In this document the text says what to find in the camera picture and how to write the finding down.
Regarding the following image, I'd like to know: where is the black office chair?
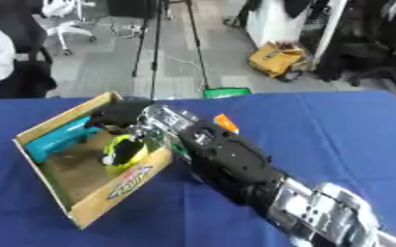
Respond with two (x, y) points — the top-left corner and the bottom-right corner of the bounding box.
(0, 0), (60, 99)

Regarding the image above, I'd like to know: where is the black tripod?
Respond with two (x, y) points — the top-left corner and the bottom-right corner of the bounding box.
(128, 0), (212, 101)

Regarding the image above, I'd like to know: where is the green box on floor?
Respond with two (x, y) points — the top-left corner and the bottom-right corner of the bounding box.
(201, 87), (254, 99)

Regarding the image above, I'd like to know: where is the tan cardboard box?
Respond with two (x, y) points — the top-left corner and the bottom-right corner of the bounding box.
(12, 92), (177, 231)

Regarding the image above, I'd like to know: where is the white cable on floor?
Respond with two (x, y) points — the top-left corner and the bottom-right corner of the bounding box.
(108, 22), (148, 41)

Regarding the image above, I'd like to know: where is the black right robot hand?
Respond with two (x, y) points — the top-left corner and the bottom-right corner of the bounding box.
(84, 99), (155, 134)

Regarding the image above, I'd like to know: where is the teal plastic toy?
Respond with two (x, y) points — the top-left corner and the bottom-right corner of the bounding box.
(23, 116), (105, 164)

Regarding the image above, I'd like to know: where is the orange and white object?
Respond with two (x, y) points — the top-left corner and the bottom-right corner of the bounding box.
(212, 113), (242, 135)

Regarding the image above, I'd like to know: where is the white office chair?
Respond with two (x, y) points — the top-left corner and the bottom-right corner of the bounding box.
(39, 0), (100, 56)

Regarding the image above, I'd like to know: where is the black chair with star base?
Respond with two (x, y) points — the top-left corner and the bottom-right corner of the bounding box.
(345, 30), (396, 102)

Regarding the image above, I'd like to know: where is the yellow bag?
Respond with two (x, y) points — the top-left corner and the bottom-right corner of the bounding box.
(245, 41), (310, 79)

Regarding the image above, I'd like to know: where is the yellow-green and black toy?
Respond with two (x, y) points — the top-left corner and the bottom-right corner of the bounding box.
(98, 133), (151, 175)

